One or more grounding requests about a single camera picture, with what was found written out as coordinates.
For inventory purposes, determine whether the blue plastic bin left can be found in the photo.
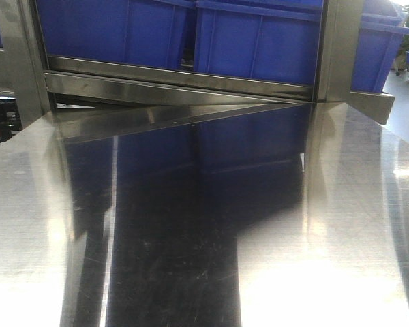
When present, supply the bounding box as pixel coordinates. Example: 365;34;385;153
37;1;195;69

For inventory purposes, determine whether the blue plastic bin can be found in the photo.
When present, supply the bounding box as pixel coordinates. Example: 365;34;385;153
194;1;322;85
351;1;409;93
37;1;195;69

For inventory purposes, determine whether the blue plastic bin centre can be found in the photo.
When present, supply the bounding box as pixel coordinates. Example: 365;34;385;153
194;1;322;85

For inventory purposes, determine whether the black equipment at left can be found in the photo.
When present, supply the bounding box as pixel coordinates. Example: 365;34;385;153
0;97;22;143

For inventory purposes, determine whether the blue plastic bin right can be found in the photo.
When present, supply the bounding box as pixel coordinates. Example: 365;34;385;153
351;1;409;93

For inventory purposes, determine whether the stainless steel shelf frame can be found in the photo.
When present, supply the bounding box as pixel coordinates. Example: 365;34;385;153
0;1;394;125

